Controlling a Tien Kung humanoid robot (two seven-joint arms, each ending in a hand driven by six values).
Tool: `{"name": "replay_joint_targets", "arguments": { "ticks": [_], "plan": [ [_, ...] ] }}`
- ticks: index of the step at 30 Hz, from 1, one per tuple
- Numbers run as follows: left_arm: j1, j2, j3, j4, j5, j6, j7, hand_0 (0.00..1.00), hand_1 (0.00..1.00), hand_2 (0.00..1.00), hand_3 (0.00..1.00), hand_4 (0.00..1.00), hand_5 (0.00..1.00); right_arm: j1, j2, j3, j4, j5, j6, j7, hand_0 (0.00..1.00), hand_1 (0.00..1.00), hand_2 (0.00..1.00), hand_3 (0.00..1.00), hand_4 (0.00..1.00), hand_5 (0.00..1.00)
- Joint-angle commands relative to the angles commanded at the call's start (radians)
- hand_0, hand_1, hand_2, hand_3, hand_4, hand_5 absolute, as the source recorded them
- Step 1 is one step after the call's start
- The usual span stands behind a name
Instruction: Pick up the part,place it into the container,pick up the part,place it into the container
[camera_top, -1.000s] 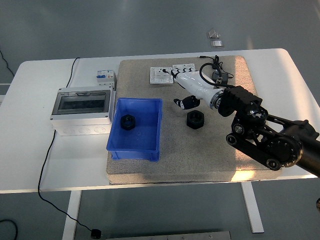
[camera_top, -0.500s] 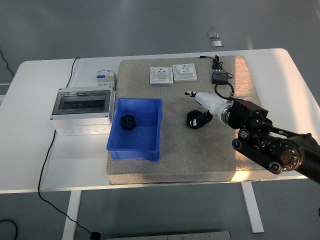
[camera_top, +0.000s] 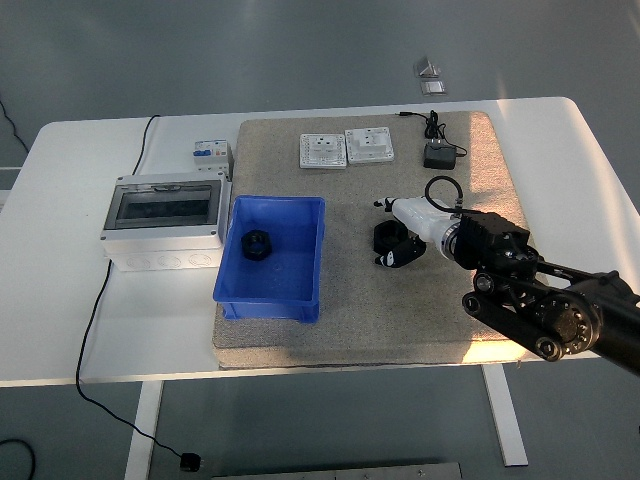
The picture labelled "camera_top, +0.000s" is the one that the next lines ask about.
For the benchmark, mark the grey metal plate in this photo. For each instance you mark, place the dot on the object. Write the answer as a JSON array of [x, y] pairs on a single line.
[[335, 472]]

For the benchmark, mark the black plug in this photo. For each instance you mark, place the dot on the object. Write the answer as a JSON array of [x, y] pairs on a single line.
[[190, 461]]

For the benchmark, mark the open metal floor socket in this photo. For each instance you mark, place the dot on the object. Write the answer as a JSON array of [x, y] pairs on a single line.
[[426, 67]]

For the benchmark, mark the grey distribution box clear lid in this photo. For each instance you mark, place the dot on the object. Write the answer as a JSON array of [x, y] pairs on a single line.
[[165, 245]]

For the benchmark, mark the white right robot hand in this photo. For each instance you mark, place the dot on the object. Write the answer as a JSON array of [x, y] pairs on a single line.
[[420, 215]]

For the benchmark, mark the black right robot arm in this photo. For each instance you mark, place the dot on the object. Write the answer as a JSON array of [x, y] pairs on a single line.
[[495, 240]]

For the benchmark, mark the white wall socket panel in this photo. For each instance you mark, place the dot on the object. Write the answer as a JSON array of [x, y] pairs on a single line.
[[322, 150], [370, 145]]

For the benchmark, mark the grey-brown mat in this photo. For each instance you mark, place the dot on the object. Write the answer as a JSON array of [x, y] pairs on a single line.
[[360, 310]]

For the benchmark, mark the black hexagonal nut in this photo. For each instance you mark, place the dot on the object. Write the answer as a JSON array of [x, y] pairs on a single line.
[[387, 236], [265, 252]]

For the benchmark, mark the black power adapter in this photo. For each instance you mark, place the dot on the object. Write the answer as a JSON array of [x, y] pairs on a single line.
[[439, 157]]

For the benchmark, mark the blue plastic box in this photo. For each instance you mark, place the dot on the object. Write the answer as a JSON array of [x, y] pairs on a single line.
[[280, 280]]

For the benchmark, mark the closed metal floor socket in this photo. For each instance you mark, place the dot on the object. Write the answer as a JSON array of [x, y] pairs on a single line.
[[433, 88]]

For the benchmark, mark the white table leg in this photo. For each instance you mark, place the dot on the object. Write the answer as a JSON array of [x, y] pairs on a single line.
[[142, 435], [505, 420]]

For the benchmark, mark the white circuit breaker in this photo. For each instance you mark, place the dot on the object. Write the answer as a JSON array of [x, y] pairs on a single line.
[[210, 152]]

